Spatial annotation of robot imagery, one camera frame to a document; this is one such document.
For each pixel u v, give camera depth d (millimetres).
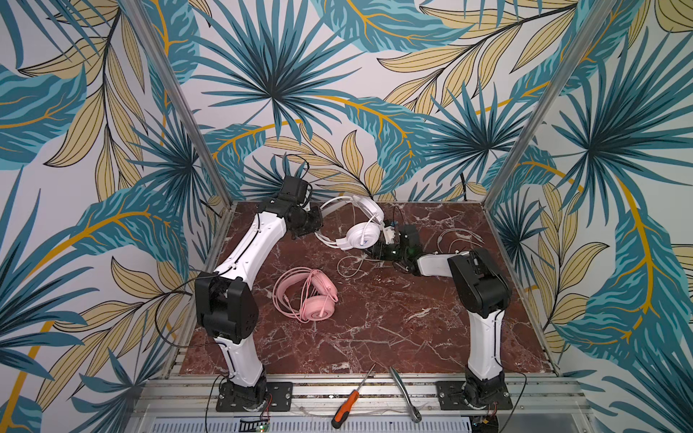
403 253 836
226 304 466
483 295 551
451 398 733
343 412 697
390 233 925
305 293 836
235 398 675
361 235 718
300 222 732
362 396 748
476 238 1090
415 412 705
